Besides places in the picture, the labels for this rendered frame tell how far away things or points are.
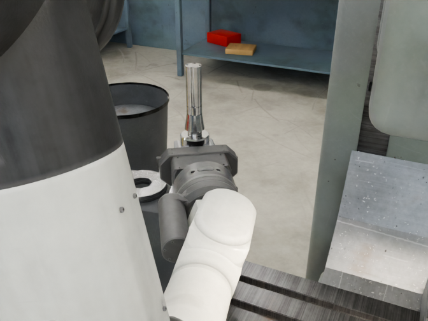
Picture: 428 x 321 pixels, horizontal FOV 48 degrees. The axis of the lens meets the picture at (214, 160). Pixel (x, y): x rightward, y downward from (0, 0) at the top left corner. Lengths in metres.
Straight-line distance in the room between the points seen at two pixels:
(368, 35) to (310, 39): 4.08
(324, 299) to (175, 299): 0.51
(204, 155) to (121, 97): 2.11
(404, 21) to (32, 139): 0.38
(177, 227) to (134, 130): 1.86
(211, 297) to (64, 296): 0.23
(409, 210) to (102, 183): 0.89
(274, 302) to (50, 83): 0.74
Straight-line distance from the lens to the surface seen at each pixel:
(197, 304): 0.44
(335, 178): 1.12
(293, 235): 2.56
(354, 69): 1.02
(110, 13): 0.28
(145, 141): 2.45
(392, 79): 0.53
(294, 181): 3.01
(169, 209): 0.58
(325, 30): 5.01
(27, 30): 0.22
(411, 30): 0.51
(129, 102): 2.81
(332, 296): 0.93
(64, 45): 0.23
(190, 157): 0.71
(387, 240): 1.07
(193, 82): 0.72
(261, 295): 0.91
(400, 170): 1.07
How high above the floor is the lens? 1.54
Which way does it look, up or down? 29 degrees down
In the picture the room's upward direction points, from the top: straight up
